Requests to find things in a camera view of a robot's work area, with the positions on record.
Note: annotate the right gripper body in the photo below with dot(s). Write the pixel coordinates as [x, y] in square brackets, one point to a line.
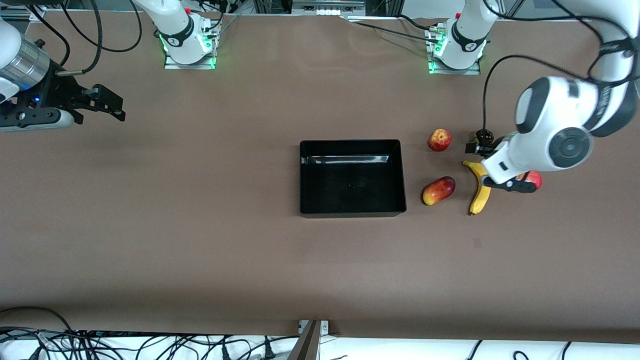
[59, 93]

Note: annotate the small red yellow apple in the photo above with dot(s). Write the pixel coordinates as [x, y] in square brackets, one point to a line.
[440, 140]

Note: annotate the yellow banana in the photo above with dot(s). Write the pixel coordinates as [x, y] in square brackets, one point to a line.
[481, 200]

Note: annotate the black plastic box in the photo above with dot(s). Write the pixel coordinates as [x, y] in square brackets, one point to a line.
[352, 182]

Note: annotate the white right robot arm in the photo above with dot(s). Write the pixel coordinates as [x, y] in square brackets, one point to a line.
[172, 25]

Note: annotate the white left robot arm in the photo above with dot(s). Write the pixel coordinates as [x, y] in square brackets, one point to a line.
[555, 120]

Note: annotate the red apple right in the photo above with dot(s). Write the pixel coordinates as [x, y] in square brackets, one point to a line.
[535, 177]

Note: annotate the dark purple mangosteen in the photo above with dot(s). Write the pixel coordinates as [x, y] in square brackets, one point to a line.
[484, 135]

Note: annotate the red yellow mango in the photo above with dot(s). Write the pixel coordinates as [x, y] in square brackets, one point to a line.
[438, 190]

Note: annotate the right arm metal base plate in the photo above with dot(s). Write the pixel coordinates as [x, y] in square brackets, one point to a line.
[172, 65]

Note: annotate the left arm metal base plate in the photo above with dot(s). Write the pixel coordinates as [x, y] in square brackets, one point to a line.
[452, 71]

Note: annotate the aluminium frame profile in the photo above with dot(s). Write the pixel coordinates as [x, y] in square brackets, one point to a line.
[15, 12]

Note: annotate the small aluminium table bracket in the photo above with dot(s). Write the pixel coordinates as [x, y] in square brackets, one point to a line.
[325, 326]

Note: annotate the dark metal post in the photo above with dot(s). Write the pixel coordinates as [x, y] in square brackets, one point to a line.
[305, 345]

